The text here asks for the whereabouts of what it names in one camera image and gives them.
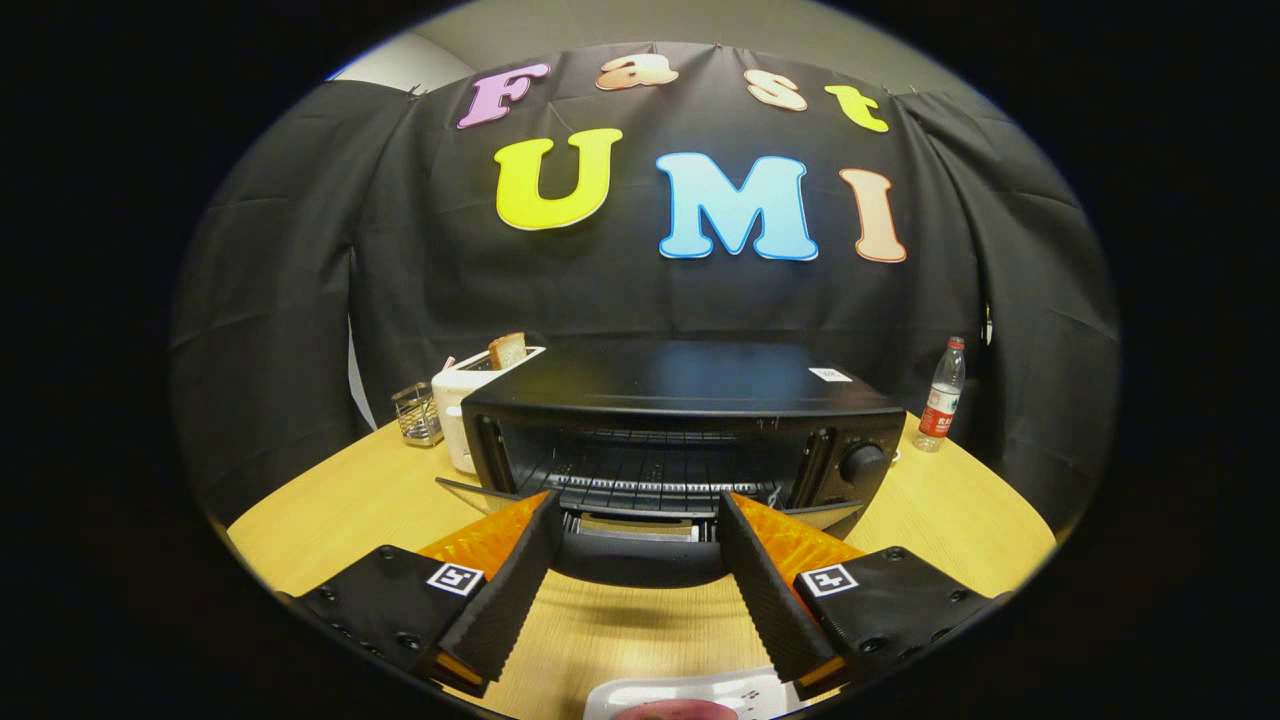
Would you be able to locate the black backdrop cloth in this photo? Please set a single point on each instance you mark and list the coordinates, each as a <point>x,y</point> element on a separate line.
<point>620,290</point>

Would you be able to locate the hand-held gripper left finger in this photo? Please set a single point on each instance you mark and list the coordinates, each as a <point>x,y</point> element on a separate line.
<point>510,610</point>

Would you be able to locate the brown bread slice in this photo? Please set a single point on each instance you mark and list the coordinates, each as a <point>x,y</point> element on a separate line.
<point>507,352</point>

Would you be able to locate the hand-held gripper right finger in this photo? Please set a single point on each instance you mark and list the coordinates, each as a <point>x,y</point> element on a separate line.
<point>770,610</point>

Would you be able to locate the clear plastic water bottle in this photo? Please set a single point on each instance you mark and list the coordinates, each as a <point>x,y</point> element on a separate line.
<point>940,400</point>

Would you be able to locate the black toaster oven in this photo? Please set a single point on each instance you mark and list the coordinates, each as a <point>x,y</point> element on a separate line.
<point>680,375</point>

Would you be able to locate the pink round food slice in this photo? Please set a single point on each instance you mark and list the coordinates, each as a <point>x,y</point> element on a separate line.
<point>680,711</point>

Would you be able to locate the white rectangular plate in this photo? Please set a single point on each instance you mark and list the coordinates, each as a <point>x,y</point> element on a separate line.
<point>690,688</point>

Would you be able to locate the white pop-up toaster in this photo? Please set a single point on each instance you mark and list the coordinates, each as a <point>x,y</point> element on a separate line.
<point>455,420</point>

